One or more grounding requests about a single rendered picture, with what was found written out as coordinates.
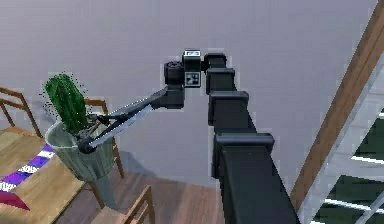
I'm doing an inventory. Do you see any green cactus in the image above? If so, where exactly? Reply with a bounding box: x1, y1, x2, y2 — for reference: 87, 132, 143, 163
39, 71, 117, 183

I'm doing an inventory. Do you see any wooden dining table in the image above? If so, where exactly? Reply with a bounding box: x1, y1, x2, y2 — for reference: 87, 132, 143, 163
0, 126, 106, 224

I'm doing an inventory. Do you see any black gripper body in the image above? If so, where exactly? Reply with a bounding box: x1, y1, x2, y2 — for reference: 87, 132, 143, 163
150, 61, 186, 111

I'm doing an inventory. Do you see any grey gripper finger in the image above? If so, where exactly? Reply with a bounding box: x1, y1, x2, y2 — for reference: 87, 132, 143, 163
96, 87, 170, 124
76, 101, 156, 155

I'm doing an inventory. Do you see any purple white striped table runner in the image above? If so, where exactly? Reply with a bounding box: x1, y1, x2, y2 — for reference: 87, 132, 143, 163
0, 143, 56, 212

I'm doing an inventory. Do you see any wooden chair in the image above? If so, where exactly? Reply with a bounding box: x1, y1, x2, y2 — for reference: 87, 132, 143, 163
0, 86, 44, 138
91, 185, 156, 224
83, 97, 126, 180

